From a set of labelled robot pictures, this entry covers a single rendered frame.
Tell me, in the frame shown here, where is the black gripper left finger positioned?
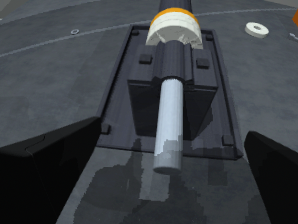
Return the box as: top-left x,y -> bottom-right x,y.
0,116 -> 101,224

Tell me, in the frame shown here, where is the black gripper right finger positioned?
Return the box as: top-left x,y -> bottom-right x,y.
243,131 -> 298,224

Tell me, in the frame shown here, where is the orange rectangular tray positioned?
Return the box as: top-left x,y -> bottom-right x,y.
293,10 -> 298,26

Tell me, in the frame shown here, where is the silver metal shaft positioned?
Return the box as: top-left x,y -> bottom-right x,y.
153,77 -> 184,176

